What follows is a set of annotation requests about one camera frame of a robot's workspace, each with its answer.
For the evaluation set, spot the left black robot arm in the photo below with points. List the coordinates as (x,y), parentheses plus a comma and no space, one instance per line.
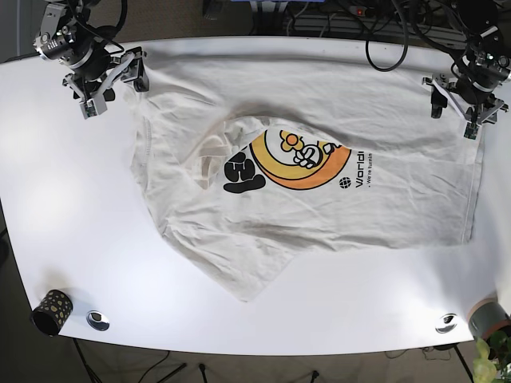
(479,67)

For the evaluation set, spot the black gold-dotted cup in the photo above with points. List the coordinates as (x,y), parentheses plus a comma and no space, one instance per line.
(52,312)

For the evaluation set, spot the grey plant pot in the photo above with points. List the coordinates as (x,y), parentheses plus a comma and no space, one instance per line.
(486,318)

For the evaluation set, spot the cream graphic print T-shirt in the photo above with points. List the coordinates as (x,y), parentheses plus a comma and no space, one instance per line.
(248,160)

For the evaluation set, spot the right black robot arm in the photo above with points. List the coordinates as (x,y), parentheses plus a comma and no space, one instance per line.
(95,59)

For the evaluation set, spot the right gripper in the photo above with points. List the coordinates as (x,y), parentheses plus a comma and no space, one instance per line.
(94,87)

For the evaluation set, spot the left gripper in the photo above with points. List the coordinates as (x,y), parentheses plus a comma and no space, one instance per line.
(474,106)

